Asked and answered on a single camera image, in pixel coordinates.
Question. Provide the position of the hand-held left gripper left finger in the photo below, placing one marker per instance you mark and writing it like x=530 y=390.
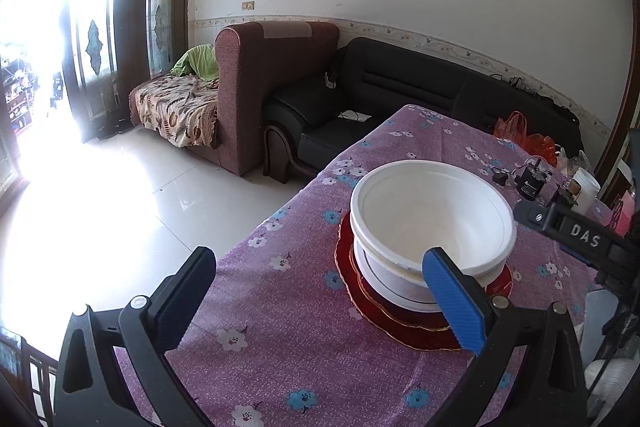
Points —
x=185 y=297

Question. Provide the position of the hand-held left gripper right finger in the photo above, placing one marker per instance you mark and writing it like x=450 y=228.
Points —
x=455 y=302

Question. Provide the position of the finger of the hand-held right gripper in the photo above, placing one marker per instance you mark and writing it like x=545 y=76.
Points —
x=535 y=216

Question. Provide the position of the red gold-rimmed plate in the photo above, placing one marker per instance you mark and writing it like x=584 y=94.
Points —
x=372 y=299
x=425 y=339

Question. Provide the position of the person's right hand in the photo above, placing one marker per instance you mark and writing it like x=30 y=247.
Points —
x=615 y=387

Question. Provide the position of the black small motor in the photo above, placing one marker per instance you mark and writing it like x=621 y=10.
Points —
x=532 y=182

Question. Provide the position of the dark small jar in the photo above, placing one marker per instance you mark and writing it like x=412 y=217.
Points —
x=565 y=194

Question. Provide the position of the small black adapter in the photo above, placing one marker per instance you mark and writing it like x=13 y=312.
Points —
x=500 y=177

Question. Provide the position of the pink thermos bottle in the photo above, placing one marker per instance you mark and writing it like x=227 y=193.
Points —
x=625 y=212

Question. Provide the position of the white mug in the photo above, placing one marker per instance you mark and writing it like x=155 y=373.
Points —
x=585 y=192

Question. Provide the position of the clear plastic bag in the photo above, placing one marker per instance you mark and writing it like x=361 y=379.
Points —
x=570 y=159

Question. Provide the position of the red plastic bag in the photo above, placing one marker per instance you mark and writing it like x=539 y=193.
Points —
x=525 y=132

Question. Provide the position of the purple floral tablecloth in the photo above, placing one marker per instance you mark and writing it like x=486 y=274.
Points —
x=280 y=307

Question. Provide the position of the wooden glass partition cabinet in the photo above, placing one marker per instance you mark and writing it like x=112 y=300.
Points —
x=622 y=132

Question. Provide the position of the wooden chair back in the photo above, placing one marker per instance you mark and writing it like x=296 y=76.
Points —
x=30 y=377

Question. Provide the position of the black shoes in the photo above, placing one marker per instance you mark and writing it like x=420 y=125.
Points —
x=111 y=130

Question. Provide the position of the leaf-patterned blanket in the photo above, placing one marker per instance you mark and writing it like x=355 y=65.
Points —
x=175 y=107

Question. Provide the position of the black leather sofa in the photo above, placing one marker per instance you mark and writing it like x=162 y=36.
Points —
x=375 y=92

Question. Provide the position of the brown fabric armchair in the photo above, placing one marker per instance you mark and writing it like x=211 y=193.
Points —
x=270 y=97

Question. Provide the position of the green cloth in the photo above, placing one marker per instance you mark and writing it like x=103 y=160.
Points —
x=197 y=59

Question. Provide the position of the wooden glass door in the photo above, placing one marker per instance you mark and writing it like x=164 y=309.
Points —
x=125 y=32

